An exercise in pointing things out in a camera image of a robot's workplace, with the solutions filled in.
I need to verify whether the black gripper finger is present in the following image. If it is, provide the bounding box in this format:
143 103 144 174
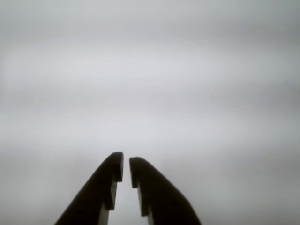
128 156 202 225
54 151 124 225

